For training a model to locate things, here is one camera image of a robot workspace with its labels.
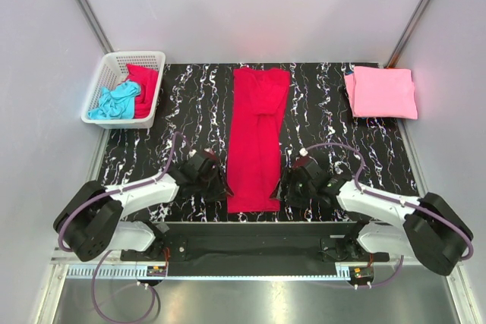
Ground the folded pink t shirt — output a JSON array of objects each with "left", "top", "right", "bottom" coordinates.
[{"left": 344, "top": 66, "right": 418, "bottom": 120}]

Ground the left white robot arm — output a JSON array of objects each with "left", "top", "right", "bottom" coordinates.
[{"left": 53, "top": 149, "right": 233, "bottom": 262}]

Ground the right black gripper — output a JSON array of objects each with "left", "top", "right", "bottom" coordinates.
[{"left": 270, "top": 167, "right": 316, "bottom": 209}]

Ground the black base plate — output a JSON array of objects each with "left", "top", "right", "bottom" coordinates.
[{"left": 120, "top": 221, "right": 390, "bottom": 278}]

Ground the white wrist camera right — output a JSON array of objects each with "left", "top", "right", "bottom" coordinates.
[{"left": 299, "top": 148, "right": 308, "bottom": 157}]

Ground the red t shirt in basket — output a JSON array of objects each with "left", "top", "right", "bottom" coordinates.
[{"left": 125, "top": 64, "right": 159, "bottom": 119}]

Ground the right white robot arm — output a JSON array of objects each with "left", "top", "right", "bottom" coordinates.
[{"left": 272, "top": 156, "right": 473, "bottom": 276}]

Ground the cyan t shirt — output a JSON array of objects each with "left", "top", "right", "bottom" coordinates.
[{"left": 87, "top": 80, "right": 141, "bottom": 120}]

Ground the red t shirt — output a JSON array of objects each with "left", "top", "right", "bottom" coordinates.
[
  {"left": 125, "top": 64, "right": 159, "bottom": 119},
  {"left": 226, "top": 68, "right": 291, "bottom": 213}
]

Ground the aluminium rail frame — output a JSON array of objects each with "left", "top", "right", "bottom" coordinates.
[{"left": 36, "top": 202, "right": 485, "bottom": 324}]

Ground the white plastic basket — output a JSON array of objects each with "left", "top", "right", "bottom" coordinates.
[{"left": 80, "top": 51, "right": 166, "bottom": 130}]

